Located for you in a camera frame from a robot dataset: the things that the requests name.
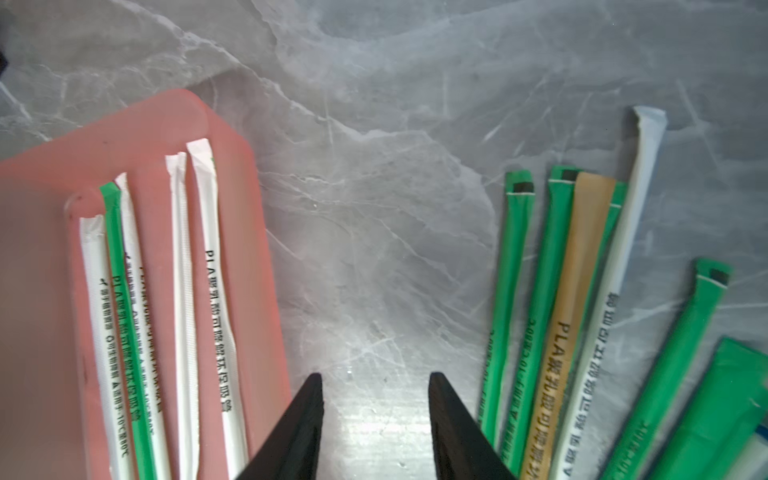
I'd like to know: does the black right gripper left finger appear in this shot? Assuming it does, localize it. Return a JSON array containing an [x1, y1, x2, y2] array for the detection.
[[237, 373, 324, 480]]

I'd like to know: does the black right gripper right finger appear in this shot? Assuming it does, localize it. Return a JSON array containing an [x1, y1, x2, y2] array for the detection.
[[428, 372, 515, 480]]

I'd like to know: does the white PLA printed straw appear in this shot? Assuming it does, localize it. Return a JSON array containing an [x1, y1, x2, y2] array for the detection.
[[187, 138, 249, 479]]

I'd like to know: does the plain white straw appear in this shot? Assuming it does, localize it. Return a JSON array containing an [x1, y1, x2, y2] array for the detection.
[[165, 152, 200, 479]]

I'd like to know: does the green PLA printed straw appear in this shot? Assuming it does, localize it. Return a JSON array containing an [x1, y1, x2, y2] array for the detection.
[[99, 182, 156, 479]]

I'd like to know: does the pink translucent storage box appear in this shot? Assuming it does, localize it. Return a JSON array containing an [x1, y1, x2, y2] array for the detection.
[[1, 89, 291, 479]]

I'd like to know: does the green wrapped straw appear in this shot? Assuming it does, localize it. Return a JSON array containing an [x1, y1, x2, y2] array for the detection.
[[477, 170, 535, 445], [601, 258, 733, 479], [501, 166, 579, 478], [648, 338, 767, 479]]

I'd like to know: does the tan PLA wrapped straw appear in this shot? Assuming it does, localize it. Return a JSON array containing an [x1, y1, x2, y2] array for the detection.
[[520, 172, 616, 479]]

